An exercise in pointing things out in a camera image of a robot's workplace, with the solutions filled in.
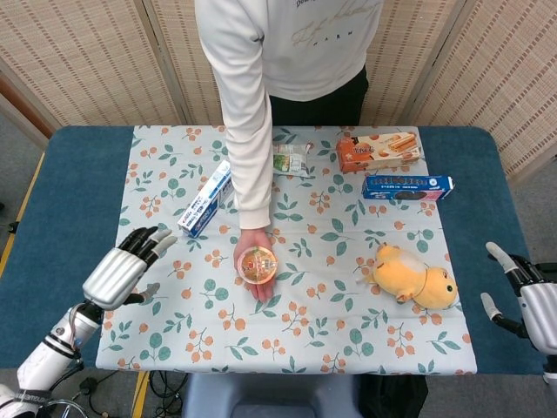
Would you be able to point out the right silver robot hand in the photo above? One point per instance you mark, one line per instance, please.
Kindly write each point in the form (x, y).
(539, 300)

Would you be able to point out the person bare hand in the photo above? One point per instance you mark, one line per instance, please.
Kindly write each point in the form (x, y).
(254, 237)

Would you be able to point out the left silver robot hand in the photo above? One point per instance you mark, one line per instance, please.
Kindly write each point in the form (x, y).
(111, 276)

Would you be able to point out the small orange cup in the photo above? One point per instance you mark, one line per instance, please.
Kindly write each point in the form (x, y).
(259, 264)

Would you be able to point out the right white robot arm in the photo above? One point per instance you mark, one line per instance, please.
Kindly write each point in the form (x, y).
(552, 370)

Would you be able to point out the person forearm white sleeve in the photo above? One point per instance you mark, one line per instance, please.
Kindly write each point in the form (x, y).
(250, 174)

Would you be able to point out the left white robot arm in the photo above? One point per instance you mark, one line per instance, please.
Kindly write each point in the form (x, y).
(45, 359)

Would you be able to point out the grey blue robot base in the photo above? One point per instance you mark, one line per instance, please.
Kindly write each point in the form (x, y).
(270, 396)

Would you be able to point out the blue white toothpaste box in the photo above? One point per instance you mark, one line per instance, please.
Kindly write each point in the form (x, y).
(204, 204)

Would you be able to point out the orange wafer roll box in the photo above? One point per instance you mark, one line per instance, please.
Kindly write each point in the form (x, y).
(374, 152)

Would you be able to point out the blue sandwich cookie box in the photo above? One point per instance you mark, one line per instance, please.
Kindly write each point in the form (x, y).
(407, 188)

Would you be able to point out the green white snack packet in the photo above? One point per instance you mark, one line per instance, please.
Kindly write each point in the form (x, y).
(290, 161)

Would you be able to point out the blue table cover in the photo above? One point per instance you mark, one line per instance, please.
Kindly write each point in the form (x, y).
(82, 187)

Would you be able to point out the floral print tablecloth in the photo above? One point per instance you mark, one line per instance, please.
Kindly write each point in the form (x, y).
(304, 331)

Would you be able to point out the black power plug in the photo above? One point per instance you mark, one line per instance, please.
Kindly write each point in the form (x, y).
(89, 385)

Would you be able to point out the yellow plush toy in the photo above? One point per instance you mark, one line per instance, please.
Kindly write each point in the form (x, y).
(413, 276)

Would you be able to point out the person black trousers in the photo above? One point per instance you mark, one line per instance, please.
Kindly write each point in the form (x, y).
(322, 109)

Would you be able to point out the black bag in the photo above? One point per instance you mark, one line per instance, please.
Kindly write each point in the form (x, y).
(391, 396)

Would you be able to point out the brown wooden beam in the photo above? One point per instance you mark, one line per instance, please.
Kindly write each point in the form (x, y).
(26, 106)

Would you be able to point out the person white sweatshirt torso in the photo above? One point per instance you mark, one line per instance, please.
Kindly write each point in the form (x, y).
(300, 48)

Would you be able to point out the bamboo folding screen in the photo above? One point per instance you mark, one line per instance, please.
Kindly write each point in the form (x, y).
(87, 61)

